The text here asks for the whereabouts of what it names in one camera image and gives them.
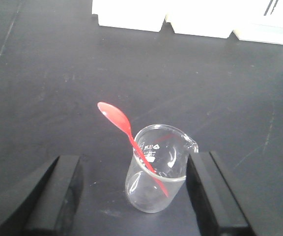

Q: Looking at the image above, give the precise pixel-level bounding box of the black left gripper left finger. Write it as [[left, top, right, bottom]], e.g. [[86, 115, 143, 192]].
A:
[[0, 155, 84, 236]]

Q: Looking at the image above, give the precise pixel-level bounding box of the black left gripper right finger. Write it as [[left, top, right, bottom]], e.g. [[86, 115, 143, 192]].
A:
[[186, 151, 254, 236]]

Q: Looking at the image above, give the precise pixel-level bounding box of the red plastic spoon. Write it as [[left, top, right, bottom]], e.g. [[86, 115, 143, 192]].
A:
[[97, 101, 170, 198]]

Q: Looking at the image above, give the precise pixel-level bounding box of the clear glass beaker on table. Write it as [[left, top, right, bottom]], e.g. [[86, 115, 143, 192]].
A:
[[125, 124, 198, 213]]

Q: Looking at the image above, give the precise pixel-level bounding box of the right white storage bin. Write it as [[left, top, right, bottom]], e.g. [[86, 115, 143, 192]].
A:
[[233, 0, 283, 45]]

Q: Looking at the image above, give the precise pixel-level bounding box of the white storage bin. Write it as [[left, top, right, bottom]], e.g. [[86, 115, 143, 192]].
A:
[[165, 0, 238, 39], [233, 0, 283, 45], [91, 0, 168, 32]]

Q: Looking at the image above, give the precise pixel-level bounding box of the middle white storage bin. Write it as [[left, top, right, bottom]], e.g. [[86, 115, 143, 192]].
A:
[[165, 0, 238, 39]]

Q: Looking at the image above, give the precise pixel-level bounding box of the left white storage bin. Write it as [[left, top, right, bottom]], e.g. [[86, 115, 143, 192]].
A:
[[91, 0, 168, 32]]

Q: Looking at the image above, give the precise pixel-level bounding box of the black wire tripod stand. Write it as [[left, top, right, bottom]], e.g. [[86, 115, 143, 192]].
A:
[[264, 0, 279, 16]]

